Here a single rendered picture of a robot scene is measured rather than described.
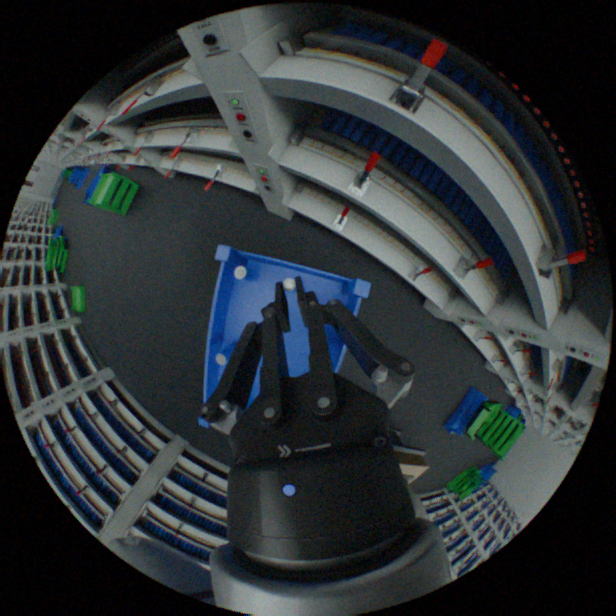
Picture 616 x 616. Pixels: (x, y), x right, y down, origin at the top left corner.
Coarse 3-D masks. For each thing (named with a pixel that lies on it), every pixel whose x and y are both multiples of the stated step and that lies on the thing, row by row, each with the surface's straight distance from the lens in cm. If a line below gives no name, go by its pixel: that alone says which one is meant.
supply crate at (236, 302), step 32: (224, 256) 24; (256, 256) 25; (224, 288) 28; (256, 288) 30; (320, 288) 29; (352, 288) 23; (224, 320) 32; (256, 320) 30; (288, 352) 30; (256, 384) 34
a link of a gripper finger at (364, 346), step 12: (336, 300) 16; (336, 312) 14; (348, 312) 14; (336, 324) 16; (348, 324) 13; (360, 324) 13; (348, 336) 13; (360, 336) 12; (372, 336) 12; (348, 348) 14; (360, 348) 12; (372, 348) 11; (384, 348) 11; (360, 360) 12; (372, 360) 11; (384, 360) 10; (396, 360) 10; (408, 360) 10; (372, 372) 11; (396, 372) 10; (408, 372) 10
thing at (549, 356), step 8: (544, 352) 63; (552, 352) 57; (544, 360) 70; (552, 360) 68; (560, 360) 56; (576, 360) 107; (544, 368) 78; (544, 376) 88; (552, 376) 85; (568, 376) 118; (544, 384) 100; (544, 392) 115; (560, 392) 116; (552, 400) 115
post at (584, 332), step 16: (592, 256) 58; (592, 272) 55; (608, 272) 56; (592, 288) 53; (608, 288) 54; (432, 304) 73; (464, 304) 62; (512, 304) 54; (528, 304) 52; (592, 304) 51; (608, 304) 52; (448, 320) 77; (480, 320) 59; (512, 320) 52; (528, 320) 50; (576, 320) 49; (592, 320) 49; (608, 320) 50; (512, 336) 60; (544, 336) 51; (576, 336) 48; (592, 336) 48; (560, 352) 56; (608, 352) 49
